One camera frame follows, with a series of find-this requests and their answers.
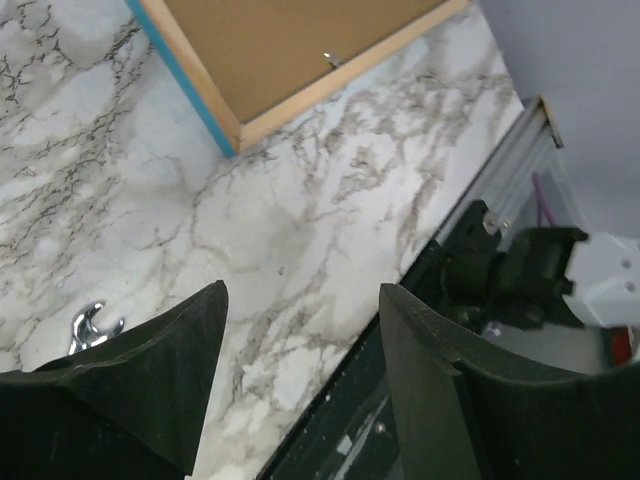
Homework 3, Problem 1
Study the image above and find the aluminium table frame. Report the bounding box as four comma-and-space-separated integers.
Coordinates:
433, 96, 562, 242

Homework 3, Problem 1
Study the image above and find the small open-end wrench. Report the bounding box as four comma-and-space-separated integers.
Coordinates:
68, 300, 125, 355

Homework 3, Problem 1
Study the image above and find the blue picture frame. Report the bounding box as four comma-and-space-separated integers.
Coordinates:
128, 0, 469, 157

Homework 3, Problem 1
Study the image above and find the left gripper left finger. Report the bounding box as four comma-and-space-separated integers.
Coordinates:
1, 281, 228, 479

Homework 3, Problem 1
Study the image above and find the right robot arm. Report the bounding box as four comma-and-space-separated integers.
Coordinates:
441, 227, 639, 330

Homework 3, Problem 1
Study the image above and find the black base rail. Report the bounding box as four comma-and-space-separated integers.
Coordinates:
258, 200, 500, 479

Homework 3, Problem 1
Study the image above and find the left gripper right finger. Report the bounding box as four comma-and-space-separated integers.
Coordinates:
379, 284, 639, 479

